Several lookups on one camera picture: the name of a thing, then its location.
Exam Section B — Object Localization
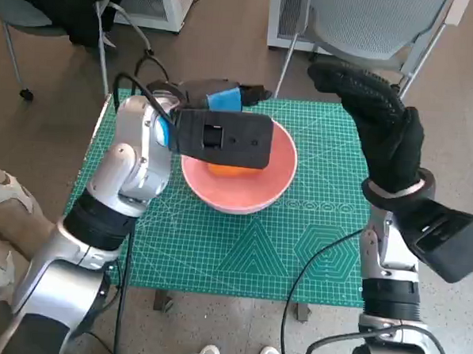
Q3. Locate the green cutting mat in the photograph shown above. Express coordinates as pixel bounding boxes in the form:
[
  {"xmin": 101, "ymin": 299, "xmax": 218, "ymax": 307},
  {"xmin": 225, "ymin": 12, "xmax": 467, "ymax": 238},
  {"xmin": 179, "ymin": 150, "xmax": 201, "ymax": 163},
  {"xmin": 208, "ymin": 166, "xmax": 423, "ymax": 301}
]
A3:
[{"xmin": 71, "ymin": 88, "xmax": 379, "ymax": 308}]

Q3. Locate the pink bowl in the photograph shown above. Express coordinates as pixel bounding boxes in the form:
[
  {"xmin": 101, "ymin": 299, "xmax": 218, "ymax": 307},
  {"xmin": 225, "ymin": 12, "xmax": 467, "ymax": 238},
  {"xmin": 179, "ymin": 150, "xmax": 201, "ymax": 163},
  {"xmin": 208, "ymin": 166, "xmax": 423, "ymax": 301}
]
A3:
[{"xmin": 177, "ymin": 114, "xmax": 300, "ymax": 217}]

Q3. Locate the black looping right arm cable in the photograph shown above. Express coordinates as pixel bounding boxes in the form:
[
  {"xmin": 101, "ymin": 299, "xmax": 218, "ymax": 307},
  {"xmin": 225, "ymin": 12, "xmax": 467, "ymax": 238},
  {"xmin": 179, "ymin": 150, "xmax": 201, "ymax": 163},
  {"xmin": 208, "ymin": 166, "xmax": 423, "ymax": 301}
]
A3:
[{"xmin": 305, "ymin": 321, "xmax": 458, "ymax": 354}]

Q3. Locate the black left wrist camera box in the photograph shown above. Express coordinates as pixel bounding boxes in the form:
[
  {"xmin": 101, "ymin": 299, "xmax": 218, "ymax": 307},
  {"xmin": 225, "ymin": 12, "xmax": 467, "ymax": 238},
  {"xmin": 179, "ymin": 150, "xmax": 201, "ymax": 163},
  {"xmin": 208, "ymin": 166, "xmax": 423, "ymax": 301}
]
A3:
[{"xmin": 168, "ymin": 107, "xmax": 275, "ymax": 172}]

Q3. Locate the blue-grey seat chair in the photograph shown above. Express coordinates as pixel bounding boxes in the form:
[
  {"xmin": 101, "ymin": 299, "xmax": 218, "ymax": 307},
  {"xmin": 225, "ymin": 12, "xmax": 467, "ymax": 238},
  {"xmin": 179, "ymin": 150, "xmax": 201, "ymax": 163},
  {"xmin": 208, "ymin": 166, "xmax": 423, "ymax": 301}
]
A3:
[{"xmin": 0, "ymin": 0, "xmax": 158, "ymax": 109}]

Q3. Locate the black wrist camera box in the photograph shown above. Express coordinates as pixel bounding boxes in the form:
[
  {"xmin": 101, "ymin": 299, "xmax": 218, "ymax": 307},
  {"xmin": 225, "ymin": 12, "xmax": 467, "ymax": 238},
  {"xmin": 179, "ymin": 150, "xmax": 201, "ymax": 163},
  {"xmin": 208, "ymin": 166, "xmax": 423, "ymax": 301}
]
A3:
[
  {"xmin": 389, "ymin": 196, "xmax": 473, "ymax": 285},
  {"xmin": 168, "ymin": 107, "xmax": 275, "ymax": 172}
]

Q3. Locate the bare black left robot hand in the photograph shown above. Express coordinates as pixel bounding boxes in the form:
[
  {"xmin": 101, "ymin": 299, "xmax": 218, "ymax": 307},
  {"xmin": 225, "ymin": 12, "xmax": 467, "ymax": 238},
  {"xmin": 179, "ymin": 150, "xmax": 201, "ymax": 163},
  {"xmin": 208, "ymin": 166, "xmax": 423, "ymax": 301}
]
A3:
[{"xmin": 176, "ymin": 76, "xmax": 274, "ymax": 116}]

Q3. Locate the black table leg bracket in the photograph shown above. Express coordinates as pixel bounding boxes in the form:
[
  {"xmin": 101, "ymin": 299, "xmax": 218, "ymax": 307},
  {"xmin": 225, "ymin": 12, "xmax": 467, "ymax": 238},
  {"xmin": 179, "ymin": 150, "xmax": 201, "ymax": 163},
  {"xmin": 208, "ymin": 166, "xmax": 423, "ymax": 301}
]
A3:
[
  {"xmin": 295, "ymin": 301, "xmax": 312, "ymax": 323},
  {"xmin": 152, "ymin": 289, "xmax": 175, "ymax": 314}
]

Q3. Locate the rectangular toy bread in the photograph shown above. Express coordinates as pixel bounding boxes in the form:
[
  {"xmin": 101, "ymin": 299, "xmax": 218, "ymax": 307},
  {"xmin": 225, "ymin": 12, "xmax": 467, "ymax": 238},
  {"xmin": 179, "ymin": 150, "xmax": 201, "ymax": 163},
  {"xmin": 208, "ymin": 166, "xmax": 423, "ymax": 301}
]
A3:
[{"xmin": 206, "ymin": 163, "xmax": 261, "ymax": 180}]

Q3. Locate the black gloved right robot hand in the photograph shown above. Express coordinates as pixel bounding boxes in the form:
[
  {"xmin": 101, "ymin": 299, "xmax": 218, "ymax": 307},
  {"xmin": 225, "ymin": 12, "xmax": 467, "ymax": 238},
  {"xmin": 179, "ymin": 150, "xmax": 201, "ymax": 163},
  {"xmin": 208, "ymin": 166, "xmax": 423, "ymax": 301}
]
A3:
[{"xmin": 301, "ymin": 59, "xmax": 429, "ymax": 196}]

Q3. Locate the grey mesh chair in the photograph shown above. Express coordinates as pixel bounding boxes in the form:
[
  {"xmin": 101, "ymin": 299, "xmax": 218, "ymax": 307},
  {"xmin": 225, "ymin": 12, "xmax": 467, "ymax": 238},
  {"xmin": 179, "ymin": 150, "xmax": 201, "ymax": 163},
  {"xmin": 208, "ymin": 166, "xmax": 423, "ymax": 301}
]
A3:
[{"xmin": 273, "ymin": 0, "xmax": 473, "ymax": 109}]

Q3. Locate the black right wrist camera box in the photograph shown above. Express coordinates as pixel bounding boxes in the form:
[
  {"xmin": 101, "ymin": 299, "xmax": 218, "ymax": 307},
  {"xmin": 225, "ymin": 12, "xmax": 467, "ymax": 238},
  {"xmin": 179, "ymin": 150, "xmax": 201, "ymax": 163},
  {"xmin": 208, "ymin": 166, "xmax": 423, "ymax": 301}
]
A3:
[{"xmin": 389, "ymin": 196, "xmax": 473, "ymax": 285}]

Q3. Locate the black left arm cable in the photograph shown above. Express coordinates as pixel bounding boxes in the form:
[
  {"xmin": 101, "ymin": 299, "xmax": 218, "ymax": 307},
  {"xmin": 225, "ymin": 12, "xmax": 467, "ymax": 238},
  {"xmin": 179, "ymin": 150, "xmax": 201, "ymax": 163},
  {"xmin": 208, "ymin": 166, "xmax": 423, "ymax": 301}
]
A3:
[{"xmin": 99, "ymin": 52, "xmax": 180, "ymax": 354}]

